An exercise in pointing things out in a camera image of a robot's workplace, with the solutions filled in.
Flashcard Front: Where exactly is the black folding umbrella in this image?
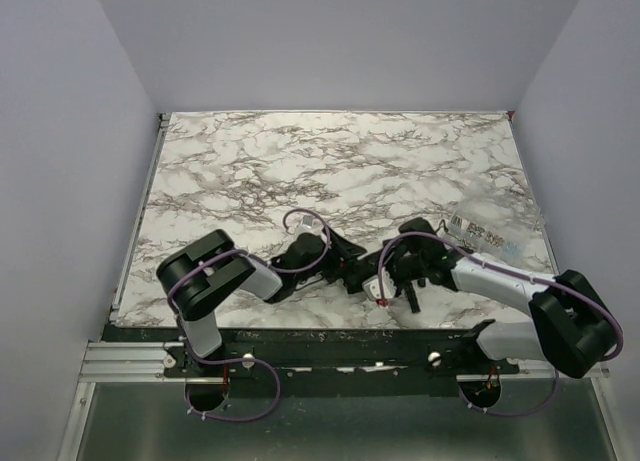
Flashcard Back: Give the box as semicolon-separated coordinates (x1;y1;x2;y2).
320;249;382;294

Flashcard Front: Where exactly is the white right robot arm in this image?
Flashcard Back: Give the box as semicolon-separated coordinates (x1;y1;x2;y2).
376;218;624;379

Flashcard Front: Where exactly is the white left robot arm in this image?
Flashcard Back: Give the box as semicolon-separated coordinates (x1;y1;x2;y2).
156;229;366;358

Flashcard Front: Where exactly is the clear plastic screw box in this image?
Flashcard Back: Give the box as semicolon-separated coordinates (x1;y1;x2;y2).
447;181;539;267

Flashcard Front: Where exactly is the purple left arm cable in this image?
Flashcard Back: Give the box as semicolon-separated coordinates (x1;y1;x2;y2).
167;209;332;362

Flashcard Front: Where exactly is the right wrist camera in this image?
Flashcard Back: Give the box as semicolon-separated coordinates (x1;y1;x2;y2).
362;271;396;307

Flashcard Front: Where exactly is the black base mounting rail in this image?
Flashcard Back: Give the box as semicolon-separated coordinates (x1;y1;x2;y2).
102;325;521;400

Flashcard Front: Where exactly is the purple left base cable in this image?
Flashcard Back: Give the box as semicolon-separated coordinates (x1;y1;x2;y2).
182;356;282;424

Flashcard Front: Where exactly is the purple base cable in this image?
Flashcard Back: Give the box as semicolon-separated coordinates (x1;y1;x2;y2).
457;365;560;417
182;356;282;424

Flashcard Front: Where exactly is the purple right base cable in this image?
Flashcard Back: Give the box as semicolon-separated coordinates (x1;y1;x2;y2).
457;365;560;417

